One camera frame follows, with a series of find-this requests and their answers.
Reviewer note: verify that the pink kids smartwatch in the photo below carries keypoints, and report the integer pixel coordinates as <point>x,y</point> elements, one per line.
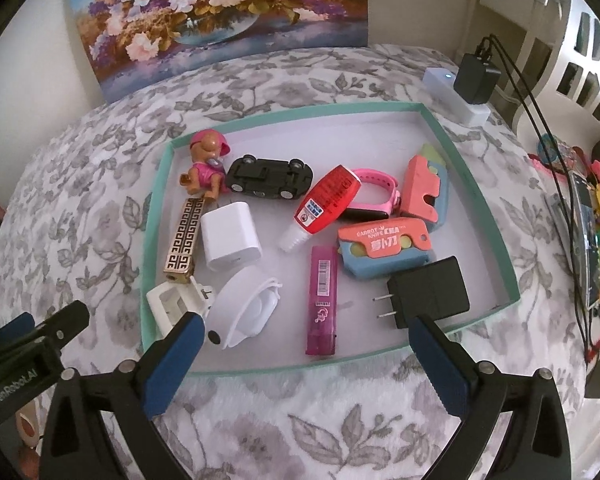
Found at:
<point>377,199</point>

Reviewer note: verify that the colourful clutter pile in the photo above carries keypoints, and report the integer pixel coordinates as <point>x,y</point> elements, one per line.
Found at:
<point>574,207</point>

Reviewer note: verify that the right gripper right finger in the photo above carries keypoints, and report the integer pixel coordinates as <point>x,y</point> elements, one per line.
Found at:
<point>446,364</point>

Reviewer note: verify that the teal rimmed white tray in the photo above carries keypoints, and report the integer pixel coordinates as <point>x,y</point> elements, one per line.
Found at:
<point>378,135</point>

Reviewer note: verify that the blue orange carrot knife toy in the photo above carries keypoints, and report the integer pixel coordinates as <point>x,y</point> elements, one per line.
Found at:
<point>383,247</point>

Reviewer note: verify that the white lattice chair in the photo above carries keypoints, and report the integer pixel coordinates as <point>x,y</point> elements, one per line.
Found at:
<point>568,88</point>

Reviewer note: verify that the black toy car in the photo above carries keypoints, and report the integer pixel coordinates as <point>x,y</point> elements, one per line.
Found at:
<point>269,178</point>

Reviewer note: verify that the white plug adapter frame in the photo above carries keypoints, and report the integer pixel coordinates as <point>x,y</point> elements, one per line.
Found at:
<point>169,301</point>

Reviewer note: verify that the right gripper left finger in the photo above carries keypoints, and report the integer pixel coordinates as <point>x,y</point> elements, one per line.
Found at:
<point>166,363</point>

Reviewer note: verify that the gold patterned lighter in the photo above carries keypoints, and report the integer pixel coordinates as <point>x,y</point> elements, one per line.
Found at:
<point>180,258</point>

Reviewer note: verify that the red glue bottle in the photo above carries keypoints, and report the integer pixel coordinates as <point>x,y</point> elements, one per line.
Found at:
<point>321,207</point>

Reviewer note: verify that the black wall plug adapter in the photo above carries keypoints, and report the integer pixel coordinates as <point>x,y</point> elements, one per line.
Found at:
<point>436,289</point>

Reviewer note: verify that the grey floral tablecloth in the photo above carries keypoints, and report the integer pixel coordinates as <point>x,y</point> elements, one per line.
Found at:
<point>74,228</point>

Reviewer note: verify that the white power strip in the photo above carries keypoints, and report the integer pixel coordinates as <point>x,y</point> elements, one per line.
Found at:
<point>439,83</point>

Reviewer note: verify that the white usb charger cube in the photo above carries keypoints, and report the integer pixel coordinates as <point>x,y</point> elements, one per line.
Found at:
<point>230,237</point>

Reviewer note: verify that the pink pup dog figurine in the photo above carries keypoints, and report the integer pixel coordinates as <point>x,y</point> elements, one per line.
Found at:
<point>207,174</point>

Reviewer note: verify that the black plugged charger adapter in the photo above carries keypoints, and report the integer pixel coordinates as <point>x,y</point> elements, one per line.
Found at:
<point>476,79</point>

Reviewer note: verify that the floral oil painting canvas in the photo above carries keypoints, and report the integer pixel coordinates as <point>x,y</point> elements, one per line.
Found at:
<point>132,44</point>

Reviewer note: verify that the pink blue carrot knife toy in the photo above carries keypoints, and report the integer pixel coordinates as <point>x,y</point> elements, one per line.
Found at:
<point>425,189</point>

